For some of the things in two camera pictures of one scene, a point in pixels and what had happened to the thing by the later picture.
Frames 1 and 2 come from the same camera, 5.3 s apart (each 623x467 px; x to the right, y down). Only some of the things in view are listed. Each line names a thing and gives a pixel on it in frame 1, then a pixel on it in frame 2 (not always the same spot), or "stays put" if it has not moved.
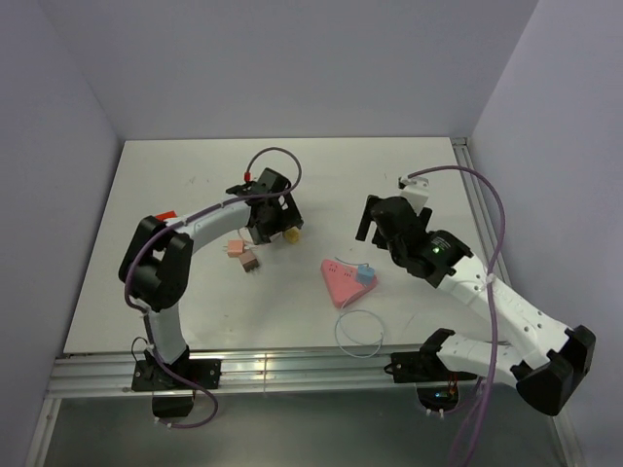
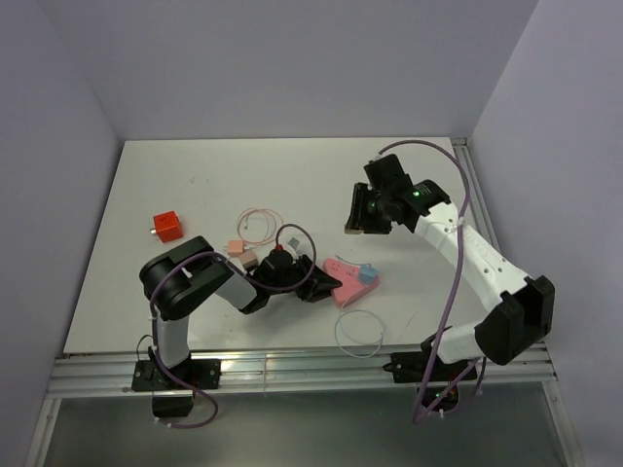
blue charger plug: x=365 y=274 stays put
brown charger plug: x=248 y=260 stays put
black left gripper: x=288 y=218 → x=318 y=287
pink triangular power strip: x=341 y=282 stays put
